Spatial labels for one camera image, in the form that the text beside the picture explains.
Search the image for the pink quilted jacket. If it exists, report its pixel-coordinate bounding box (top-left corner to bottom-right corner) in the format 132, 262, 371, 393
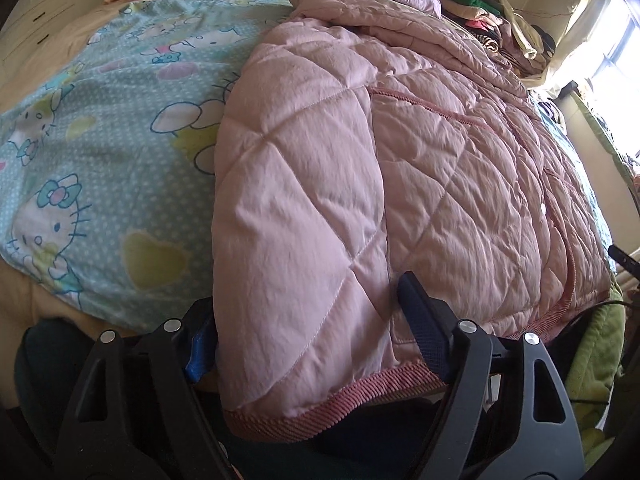
212, 0, 611, 442

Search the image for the pile of mixed clothes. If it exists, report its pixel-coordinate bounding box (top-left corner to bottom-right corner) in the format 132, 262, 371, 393
440, 0, 556, 78

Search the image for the green window sill cover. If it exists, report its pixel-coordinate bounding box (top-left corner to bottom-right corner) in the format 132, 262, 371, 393
570, 91, 639, 200

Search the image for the blue hello kitty sheet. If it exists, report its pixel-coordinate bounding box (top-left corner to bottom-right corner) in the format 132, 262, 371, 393
0, 0, 616, 334

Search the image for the cream window curtain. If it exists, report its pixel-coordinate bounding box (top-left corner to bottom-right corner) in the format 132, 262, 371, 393
540, 0, 636, 91

